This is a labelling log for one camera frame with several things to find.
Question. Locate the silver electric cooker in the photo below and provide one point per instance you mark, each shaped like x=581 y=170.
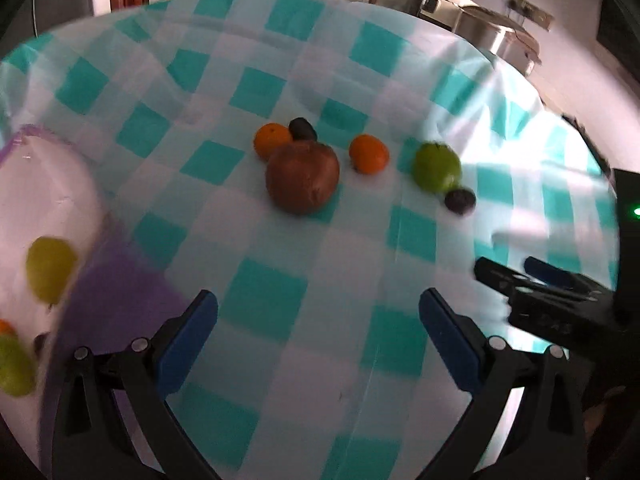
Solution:
x=495 y=33

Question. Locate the wall power socket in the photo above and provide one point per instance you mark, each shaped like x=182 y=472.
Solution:
x=530 y=12

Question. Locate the dark fruit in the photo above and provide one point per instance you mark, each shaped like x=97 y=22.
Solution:
x=302 y=130
x=460 y=201
x=38 y=344

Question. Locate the purple fabric storage box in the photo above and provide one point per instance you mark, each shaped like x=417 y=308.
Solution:
x=115 y=294

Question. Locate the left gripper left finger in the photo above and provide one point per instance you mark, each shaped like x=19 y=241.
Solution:
x=90 y=438

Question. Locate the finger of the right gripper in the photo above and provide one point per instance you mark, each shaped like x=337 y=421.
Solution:
x=559 y=278
x=515 y=286

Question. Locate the white appliance behind cooker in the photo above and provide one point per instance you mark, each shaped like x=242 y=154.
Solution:
x=443 y=13

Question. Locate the teal white checkered tablecloth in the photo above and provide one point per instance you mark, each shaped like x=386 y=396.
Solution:
x=238 y=240

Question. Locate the orange tangerine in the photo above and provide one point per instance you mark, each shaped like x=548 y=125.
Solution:
x=269 y=138
x=368 y=155

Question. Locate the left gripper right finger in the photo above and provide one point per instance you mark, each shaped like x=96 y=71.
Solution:
x=547 y=437

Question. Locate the dark red pomegranate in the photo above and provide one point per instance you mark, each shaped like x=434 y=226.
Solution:
x=302 y=176

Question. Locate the yellow pear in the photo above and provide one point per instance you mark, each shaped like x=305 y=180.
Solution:
x=50 y=262

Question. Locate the large green apple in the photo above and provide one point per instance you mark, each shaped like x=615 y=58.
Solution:
x=17 y=369

